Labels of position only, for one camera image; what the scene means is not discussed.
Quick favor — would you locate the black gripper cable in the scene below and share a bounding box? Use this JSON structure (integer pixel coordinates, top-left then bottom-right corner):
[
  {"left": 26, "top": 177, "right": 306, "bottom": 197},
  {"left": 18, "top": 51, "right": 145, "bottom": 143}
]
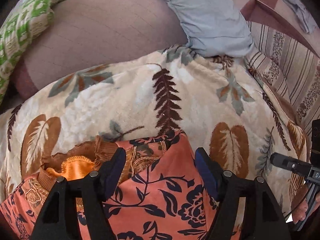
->
[{"left": 283, "top": 183, "right": 313, "bottom": 222}]

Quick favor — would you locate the light blue pillow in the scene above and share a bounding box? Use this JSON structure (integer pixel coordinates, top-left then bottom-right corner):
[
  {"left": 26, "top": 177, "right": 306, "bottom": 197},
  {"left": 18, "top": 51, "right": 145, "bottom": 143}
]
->
[{"left": 165, "top": 0, "right": 254, "bottom": 57}]

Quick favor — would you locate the green white checkered pillow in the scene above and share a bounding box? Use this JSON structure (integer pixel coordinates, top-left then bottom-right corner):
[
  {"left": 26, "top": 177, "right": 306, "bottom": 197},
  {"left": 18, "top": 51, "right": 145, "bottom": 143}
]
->
[{"left": 1, "top": 0, "right": 65, "bottom": 100}]

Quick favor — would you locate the mauve quilted pillow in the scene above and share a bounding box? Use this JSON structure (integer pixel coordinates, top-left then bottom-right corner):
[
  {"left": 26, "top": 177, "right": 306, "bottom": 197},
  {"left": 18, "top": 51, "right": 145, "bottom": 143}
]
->
[{"left": 11, "top": 0, "right": 187, "bottom": 100}]

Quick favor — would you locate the orange floral print garment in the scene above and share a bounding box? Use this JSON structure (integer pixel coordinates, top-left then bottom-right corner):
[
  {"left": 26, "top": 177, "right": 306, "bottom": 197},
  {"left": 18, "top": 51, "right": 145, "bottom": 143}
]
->
[{"left": 1, "top": 131, "right": 217, "bottom": 239}]

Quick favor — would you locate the striped brown bedsheet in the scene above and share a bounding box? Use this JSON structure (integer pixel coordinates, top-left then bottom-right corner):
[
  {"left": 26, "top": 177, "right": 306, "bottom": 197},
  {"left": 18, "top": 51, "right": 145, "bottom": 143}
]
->
[{"left": 233, "top": 0, "right": 319, "bottom": 136}]

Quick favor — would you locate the cream leaf pattern blanket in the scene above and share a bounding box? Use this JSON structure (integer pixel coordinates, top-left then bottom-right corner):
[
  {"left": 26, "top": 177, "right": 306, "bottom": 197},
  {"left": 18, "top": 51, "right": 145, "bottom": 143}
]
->
[{"left": 1, "top": 46, "right": 308, "bottom": 214}]

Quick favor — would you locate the right hand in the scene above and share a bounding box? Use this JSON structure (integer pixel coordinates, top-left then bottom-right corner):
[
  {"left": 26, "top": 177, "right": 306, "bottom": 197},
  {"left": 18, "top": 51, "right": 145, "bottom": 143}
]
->
[{"left": 292, "top": 189, "right": 308, "bottom": 224}]

